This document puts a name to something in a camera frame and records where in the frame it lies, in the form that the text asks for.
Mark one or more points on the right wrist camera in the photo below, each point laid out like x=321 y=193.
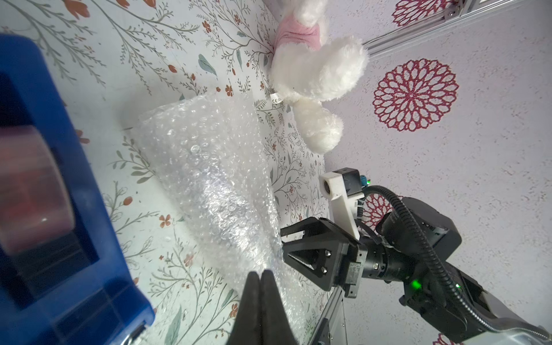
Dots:
x=343 y=189

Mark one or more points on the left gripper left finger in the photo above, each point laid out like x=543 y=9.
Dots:
x=247 y=329

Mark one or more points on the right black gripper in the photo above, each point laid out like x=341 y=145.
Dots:
x=407 y=246

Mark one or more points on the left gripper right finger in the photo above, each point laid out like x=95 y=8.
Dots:
x=275 y=327

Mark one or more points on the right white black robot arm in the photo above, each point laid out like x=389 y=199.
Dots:
x=468 y=313

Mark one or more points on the white teddy bear pink shirt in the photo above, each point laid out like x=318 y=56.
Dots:
x=308 y=70

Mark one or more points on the blue tape dispenser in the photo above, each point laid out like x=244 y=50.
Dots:
x=64 y=279

